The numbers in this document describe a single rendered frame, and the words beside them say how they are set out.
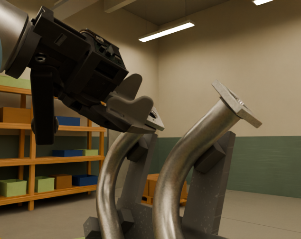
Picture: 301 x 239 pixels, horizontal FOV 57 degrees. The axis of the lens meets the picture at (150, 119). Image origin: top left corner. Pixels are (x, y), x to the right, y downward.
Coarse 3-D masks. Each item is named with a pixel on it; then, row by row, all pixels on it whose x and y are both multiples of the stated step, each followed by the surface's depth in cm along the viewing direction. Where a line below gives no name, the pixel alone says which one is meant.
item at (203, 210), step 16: (224, 144) 32; (208, 160) 31; (224, 160) 32; (192, 176) 34; (208, 176) 32; (224, 176) 31; (192, 192) 33; (208, 192) 32; (224, 192) 31; (192, 208) 32; (208, 208) 31; (192, 224) 32; (208, 224) 30
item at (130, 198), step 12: (144, 144) 46; (132, 156) 46; (144, 156) 46; (132, 168) 47; (144, 168) 45; (132, 180) 46; (144, 180) 45; (132, 192) 45; (120, 204) 46; (132, 204) 44; (132, 216) 43; (144, 216) 41; (180, 216) 36; (132, 228) 42; (144, 228) 40
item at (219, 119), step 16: (224, 96) 28; (208, 112) 29; (224, 112) 28; (240, 112) 26; (192, 128) 30; (208, 128) 29; (224, 128) 29; (256, 128) 28; (176, 144) 31; (192, 144) 30; (208, 144) 30; (176, 160) 30; (192, 160) 30; (160, 176) 31; (176, 176) 30; (160, 192) 30; (176, 192) 30; (160, 208) 29; (176, 208) 30; (160, 224) 28; (176, 224) 28
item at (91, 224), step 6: (120, 210) 42; (126, 210) 43; (90, 216) 42; (120, 216) 42; (126, 216) 42; (90, 222) 41; (96, 222) 41; (120, 222) 41; (126, 222) 41; (132, 222) 42; (84, 228) 41; (90, 228) 40; (96, 228) 40; (126, 228) 42; (90, 234) 40; (96, 234) 40
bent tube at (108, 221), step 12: (156, 120) 42; (120, 144) 44; (132, 144) 44; (108, 156) 45; (120, 156) 45; (108, 168) 44; (108, 180) 44; (96, 192) 44; (108, 192) 43; (96, 204) 42; (108, 204) 42; (108, 216) 40; (108, 228) 38; (120, 228) 39
